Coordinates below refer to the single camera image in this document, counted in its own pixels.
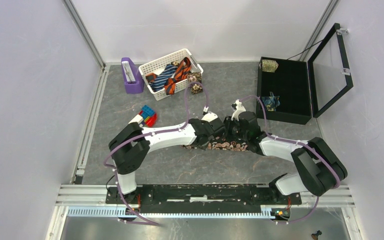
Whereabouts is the black pink floral tie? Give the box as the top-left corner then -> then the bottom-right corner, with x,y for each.
181,136 -> 249,152

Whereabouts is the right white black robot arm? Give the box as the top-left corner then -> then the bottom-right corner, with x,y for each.
224,111 -> 348,204

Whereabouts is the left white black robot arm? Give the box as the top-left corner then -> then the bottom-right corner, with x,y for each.
108,116 -> 227,204

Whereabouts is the blue patterned rolled tie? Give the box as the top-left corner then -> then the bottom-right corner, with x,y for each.
261,91 -> 281,112

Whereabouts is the brown floral tie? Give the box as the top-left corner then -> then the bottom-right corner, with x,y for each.
187,72 -> 203,95

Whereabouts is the white plastic basket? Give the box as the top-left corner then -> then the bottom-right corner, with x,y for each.
138,48 -> 204,101

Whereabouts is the colourful toy block stack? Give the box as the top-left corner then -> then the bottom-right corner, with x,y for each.
129,105 -> 158,128

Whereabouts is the orange navy striped tie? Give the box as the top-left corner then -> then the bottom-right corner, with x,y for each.
164,57 -> 192,95

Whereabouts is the gold rolled tie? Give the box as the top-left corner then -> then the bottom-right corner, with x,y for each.
261,59 -> 279,73

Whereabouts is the navy white striped tie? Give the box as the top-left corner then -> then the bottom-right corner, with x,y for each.
146,64 -> 178,92

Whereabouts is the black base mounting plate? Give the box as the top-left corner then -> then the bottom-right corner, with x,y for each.
124,183 -> 302,214

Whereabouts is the black tie display box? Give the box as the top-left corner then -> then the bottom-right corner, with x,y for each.
255,23 -> 354,125

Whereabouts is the purple metronome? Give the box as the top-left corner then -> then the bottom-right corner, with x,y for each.
120,57 -> 145,94

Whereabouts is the small black floor object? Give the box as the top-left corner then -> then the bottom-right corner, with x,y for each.
311,230 -> 323,240

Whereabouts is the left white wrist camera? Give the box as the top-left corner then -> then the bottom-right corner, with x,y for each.
201,106 -> 219,122

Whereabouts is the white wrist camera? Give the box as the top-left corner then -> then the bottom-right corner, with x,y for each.
231,99 -> 246,121
201,106 -> 219,122

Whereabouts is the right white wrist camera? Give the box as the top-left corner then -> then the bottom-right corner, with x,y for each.
231,99 -> 246,121

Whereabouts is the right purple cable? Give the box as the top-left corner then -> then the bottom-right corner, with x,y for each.
238,95 -> 342,224

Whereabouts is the purple cable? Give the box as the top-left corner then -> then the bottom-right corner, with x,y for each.
103,81 -> 211,227
238,95 -> 342,224

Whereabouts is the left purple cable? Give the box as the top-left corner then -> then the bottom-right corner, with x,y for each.
103,81 -> 211,227

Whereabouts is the white slotted cable duct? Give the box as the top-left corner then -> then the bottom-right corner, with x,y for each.
67,204 -> 275,220

